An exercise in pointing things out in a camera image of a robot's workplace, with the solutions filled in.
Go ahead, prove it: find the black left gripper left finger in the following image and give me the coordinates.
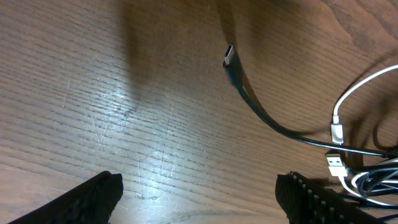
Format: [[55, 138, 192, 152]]
[[10, 171, 124, 224]]

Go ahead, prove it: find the black USB-C cable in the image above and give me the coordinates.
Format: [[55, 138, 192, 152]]
[[223, 44, 398, 158]]

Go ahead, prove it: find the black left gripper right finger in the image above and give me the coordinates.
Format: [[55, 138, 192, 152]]
[[275, 172, 384, 224]]

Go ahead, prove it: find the white USB cable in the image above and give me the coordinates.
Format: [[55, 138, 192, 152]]
[[325, 63, 398, 207]]

